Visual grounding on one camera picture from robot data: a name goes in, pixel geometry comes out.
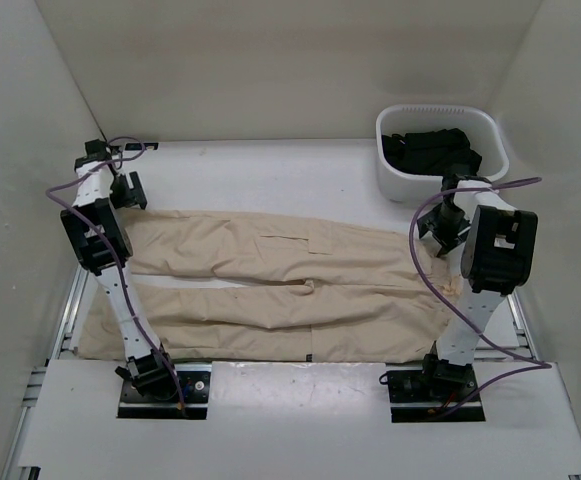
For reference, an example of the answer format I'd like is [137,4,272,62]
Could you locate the white plastic basket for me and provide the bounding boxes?
[375,104,509,202]

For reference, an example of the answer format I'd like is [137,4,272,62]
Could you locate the aluminium frame rail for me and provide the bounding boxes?
[45,267,88,365]

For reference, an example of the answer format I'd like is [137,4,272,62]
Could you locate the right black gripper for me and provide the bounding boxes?
[416,202,470,257]

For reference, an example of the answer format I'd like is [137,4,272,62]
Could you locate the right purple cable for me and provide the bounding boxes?
[407,177,554,416]

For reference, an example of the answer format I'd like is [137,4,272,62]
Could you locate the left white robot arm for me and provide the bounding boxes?
[46,140,184,407]

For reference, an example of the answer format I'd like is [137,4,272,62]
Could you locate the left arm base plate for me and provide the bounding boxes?
[117,362,212,421]

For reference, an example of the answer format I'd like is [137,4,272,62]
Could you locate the black trousers in basket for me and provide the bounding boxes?
[381,128,482,177]

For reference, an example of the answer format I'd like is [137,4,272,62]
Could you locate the beige trousers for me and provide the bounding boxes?
[77,208,469,364]

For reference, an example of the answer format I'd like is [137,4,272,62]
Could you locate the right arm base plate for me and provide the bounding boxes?
[379,369,486,423]

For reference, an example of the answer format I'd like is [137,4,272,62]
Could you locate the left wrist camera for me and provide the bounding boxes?
[85,139,108,157]

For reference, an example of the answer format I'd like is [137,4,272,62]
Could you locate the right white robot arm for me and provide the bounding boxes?
[410,174,539,400]

